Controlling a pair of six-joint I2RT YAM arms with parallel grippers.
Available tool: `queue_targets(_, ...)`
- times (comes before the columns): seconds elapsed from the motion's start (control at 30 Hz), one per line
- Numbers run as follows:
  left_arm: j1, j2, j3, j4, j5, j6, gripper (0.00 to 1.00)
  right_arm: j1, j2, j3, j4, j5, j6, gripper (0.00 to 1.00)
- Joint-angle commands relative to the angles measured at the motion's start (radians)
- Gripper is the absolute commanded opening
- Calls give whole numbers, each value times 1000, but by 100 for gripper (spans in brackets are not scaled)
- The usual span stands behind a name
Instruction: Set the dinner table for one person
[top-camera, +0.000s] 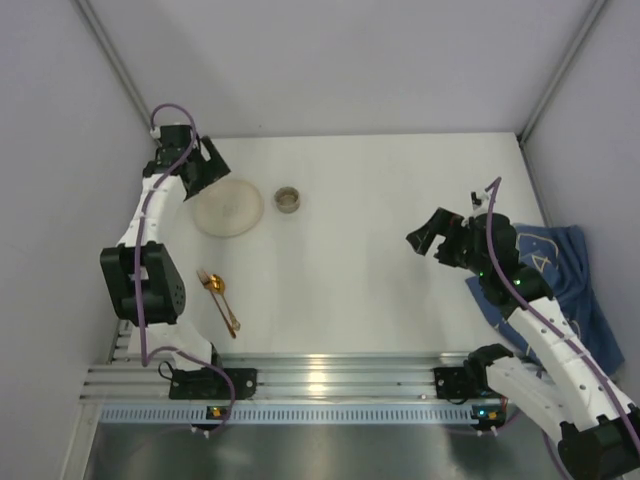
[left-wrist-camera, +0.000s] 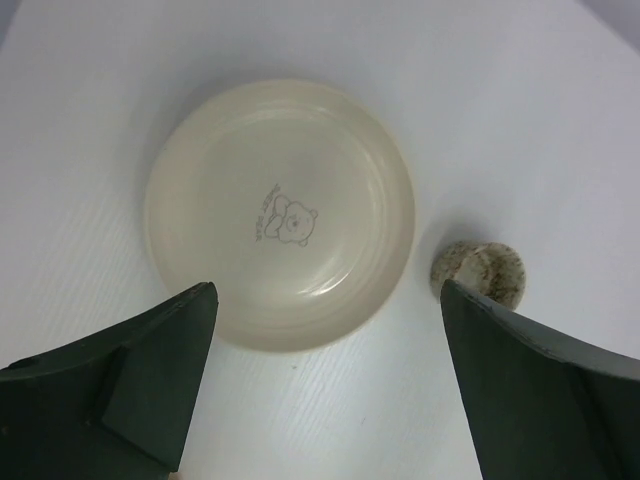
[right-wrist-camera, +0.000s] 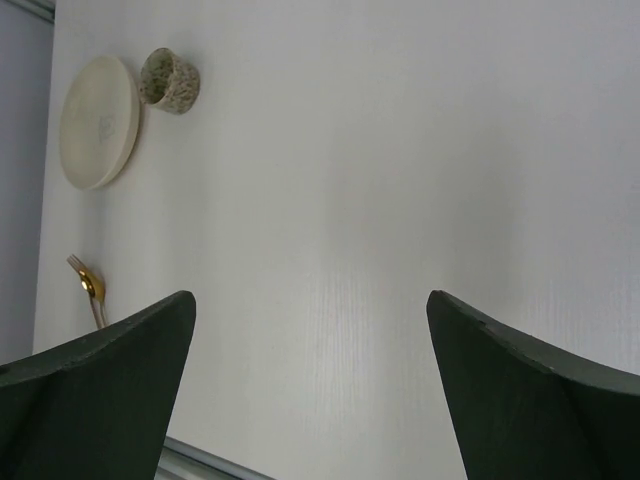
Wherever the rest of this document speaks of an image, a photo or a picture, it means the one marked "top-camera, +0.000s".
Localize cream ceramic plate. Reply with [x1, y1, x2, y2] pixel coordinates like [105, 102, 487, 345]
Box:
[193, 179, 264, 238]

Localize small beige ceramic cup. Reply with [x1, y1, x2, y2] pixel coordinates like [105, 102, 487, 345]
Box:
[273, 186, 301, 214]

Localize blue fish pattern placemat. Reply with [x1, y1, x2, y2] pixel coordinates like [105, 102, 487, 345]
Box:
[465, 223, 626, 374]

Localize rose gold fork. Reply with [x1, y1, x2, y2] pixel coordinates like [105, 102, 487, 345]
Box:
[197, 269, 237, 339]

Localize gold spoon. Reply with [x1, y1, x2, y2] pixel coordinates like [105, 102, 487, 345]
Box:
[209, 274, 241, 332]

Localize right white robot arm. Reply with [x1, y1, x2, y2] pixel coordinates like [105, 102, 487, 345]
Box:
[406, 208, 639, 479]

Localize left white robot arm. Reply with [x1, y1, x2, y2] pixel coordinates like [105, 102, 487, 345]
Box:
[99, 124, 230, 371]

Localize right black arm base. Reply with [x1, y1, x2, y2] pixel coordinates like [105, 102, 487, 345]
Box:
[433, 365, 502, 404]

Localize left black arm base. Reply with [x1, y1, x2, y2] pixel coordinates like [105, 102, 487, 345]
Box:
[168, 368, 258, 400]

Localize left aluminium frame post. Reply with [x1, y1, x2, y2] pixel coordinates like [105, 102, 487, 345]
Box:
[70, 0, 151, 131]

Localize aluminium frame post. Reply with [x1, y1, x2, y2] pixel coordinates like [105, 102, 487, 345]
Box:
[70, 0, 151, 131]
[516, 0, 610, 146]

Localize slotted grey cable duct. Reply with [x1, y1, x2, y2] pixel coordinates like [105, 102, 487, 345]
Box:
[100, 404, 506, 425]

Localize right aluminium frame post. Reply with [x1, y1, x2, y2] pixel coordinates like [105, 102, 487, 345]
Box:
[516, 0, 610, 146]

